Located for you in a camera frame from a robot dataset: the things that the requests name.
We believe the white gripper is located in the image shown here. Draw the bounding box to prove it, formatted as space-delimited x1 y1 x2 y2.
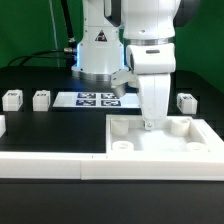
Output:
137 73 171 130

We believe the white square table top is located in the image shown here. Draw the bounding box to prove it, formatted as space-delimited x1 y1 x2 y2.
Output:
106 115 224 158

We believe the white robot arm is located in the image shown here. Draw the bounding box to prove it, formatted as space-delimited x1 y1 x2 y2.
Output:
72 0 200 130

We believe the white marker sheet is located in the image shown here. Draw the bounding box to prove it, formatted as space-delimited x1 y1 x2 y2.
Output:
53 92 140 108

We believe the white U-shaped fence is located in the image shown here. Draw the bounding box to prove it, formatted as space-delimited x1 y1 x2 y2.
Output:
0 126 224 181

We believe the black cable bundle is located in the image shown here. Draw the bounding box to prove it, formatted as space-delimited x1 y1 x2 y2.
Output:
7 0 78 68

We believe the white thin cable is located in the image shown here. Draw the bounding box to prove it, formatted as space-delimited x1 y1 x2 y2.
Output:
48 0 61 68

